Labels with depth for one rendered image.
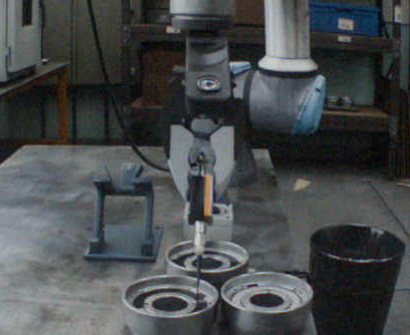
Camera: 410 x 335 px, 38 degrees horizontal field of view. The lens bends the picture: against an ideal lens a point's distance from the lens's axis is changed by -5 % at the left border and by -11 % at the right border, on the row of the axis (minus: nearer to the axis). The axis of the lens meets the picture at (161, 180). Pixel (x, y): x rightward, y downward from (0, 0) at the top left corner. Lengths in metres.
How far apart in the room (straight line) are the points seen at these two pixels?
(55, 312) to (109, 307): 0.07
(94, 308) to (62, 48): 3.91
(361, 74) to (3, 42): 2.88
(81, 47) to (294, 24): 3.49
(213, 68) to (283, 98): 0.52
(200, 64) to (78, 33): 3.91
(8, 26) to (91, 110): 2.07
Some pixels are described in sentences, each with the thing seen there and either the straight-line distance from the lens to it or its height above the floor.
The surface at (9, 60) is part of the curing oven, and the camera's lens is 2.90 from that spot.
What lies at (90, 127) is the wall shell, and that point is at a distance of 4.87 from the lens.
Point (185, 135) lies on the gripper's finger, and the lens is 0.72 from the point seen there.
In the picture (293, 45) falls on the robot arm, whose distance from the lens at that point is 1.16.
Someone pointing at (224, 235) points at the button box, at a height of 0.82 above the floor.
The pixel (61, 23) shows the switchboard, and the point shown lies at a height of 1.03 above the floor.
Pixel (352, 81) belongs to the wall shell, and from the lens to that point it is 4.82.
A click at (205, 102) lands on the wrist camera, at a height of 1.05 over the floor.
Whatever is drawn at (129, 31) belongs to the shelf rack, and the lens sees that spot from 4.12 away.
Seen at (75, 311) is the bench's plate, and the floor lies 0.80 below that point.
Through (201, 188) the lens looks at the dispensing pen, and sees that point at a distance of 0.72.
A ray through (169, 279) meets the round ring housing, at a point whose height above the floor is 0.84.
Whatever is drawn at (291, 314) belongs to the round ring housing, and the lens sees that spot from 0.67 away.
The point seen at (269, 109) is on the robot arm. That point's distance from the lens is 1.17.
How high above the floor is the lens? 1.15
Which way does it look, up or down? 16 degrees down
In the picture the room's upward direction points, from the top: straight up
